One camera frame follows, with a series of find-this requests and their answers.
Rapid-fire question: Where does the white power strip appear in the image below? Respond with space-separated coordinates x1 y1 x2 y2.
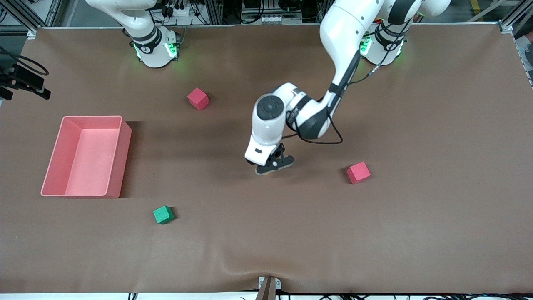
164 3 197 18

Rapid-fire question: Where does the pink plastic bin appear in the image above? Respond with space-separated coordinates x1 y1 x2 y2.
40 115 132 198

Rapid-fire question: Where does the brown table cover mat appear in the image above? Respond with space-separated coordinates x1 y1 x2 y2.
0 23 533 294

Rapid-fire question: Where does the pink foam cube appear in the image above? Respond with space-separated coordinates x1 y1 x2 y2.
187 87 210 111
346 162 371 185

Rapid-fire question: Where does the aluminium frame post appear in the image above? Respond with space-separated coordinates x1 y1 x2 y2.
204 0 223 25

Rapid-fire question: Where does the diagonal aluminium frame profile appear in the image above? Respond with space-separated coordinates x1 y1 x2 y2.
0 0 39 40
498 0 533 34

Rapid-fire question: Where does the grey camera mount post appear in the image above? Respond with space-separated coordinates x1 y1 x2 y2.
255 276 282 300

